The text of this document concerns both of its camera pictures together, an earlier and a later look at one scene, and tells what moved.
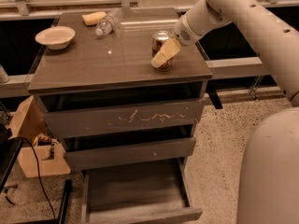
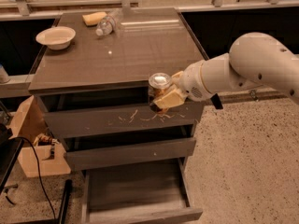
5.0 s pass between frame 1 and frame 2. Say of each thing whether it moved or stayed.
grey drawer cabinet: stayed
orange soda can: moved
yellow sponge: stayed
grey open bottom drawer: stayed
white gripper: moved
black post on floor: stayed
